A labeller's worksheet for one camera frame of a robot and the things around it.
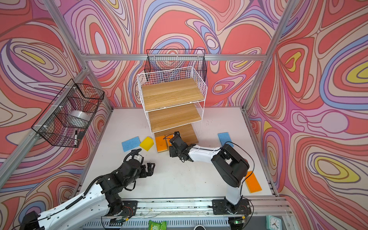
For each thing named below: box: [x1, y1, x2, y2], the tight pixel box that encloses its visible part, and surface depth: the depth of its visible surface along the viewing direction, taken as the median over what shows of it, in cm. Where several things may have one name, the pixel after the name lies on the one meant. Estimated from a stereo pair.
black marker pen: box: [74, 130, 79, 146], surface depth 73 cm
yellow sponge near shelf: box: [139, 136, 155, 152], surface depth 98 cm
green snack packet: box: [148, 219, 168, 230], surface depth 69 cm
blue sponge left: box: [121, 136, 141, 153], surface depth 100 cm
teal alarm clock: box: [265, 215, 282, 230], surface depth 69 cm
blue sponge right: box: [217, 132, 234, 148], surface depth 103 cm
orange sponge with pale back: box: [155, 135, 169, 153], surface depth 96 cm
